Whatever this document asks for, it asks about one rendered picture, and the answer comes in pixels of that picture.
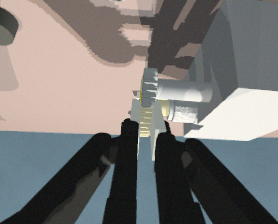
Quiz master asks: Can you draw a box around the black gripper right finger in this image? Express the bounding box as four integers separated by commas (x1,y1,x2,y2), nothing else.
150,101,278,224

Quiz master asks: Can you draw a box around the cream gear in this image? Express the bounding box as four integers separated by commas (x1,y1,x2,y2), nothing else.
140,76,174,137

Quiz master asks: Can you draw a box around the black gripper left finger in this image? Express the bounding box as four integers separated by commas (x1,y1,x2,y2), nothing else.
0,99,140,224

